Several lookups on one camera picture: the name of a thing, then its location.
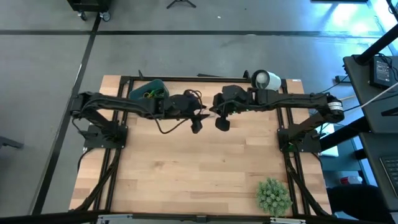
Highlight white cylindrical projector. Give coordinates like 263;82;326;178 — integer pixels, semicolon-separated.
250;69;282;91

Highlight teal plastic bin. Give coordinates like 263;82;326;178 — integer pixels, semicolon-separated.
128;78;170;100

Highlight red drink bottle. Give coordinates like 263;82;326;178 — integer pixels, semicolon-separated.
340;175;363;186

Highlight black wheeled cart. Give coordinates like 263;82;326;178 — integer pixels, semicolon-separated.
67;0;111;22

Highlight white cable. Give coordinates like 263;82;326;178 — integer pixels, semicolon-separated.
359;81;398;109

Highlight black chair base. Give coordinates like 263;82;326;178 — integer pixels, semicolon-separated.
0;136;25;150

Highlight green potted plant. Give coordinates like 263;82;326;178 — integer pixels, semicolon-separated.
256;177;293;218

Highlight black camera mount rail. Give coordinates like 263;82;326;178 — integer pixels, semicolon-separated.
0;210;398;224

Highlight black keyboard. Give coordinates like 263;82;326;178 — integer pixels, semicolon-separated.
379;155;398;200

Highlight black power adapter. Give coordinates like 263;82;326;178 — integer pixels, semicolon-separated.
369;55;398;90

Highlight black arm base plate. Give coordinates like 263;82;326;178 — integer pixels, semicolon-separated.
83;124;128;149
277;128;321;153

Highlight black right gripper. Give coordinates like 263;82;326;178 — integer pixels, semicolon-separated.
208;85;250;115

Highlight black tripod legs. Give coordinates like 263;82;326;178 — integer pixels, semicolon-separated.
166;0;197;9

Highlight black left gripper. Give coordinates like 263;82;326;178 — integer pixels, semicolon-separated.
170;93;211;121

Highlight black desk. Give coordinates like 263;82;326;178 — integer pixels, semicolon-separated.
343;54;398;134
359;132;398;210

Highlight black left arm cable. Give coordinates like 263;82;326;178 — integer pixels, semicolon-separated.
152;114;191;135

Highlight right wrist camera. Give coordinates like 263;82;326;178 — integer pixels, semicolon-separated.
215;115;231;133

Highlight black diagonal pole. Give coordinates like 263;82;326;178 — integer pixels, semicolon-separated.
354;23;398;65

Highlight black cable bundle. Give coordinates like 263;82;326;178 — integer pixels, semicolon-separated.
74;148;123;213
285;151;331;217

